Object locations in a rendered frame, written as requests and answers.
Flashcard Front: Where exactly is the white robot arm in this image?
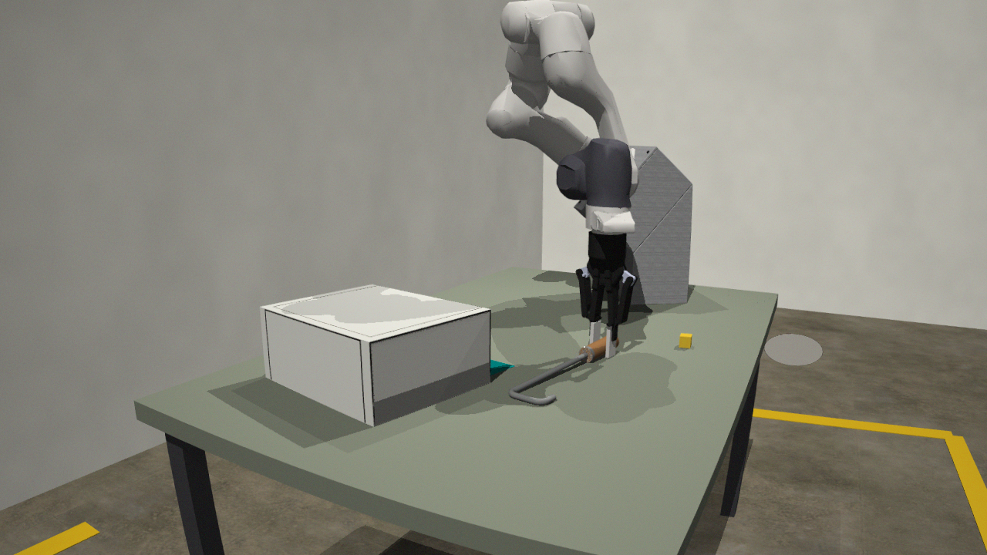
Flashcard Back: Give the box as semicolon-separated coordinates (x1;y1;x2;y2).
486;0;639;235

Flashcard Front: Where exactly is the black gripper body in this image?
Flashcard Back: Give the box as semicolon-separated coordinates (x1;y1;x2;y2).
587;231;627;286

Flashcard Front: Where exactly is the teal square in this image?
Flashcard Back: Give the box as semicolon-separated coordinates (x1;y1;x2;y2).
490;360;514;375

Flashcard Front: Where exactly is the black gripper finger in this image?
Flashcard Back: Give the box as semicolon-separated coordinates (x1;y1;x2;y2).
576;266;605;344
605;269;638;358

